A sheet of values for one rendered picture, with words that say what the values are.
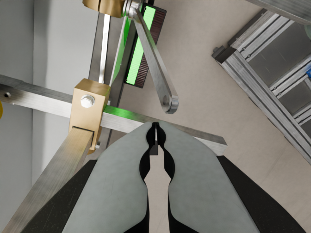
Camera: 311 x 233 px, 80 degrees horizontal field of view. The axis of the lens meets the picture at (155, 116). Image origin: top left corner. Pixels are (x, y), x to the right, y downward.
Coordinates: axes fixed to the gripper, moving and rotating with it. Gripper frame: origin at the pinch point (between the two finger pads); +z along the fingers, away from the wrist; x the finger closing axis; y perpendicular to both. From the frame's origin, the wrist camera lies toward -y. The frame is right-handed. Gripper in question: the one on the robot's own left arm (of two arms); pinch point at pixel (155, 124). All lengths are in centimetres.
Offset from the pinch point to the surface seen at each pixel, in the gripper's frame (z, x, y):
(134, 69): 31.1, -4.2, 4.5
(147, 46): 6.2, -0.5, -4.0
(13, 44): 31.8, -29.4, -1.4
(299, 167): 102, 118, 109
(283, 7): 15.2, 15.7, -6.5
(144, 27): 8.9, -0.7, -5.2
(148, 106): 102, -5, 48
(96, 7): 14.2, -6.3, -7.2
